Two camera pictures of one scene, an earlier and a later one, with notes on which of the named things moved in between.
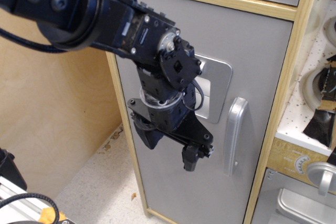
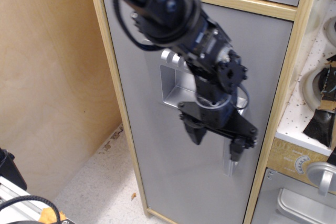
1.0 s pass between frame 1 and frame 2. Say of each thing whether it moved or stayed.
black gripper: moved
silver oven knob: stayed
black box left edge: stayed
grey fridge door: stayed
